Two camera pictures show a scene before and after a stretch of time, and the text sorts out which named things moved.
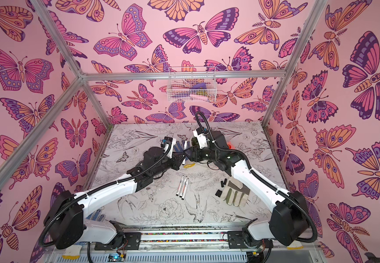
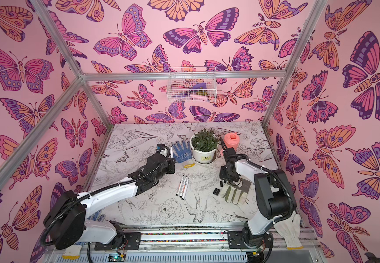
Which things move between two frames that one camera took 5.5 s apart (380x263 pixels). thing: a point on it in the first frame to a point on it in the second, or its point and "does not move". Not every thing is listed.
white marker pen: (180, 195) does not move
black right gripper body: (193, 154) to (230, 172)
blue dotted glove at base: (97, 215) does not move
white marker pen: (186, 184) does not move
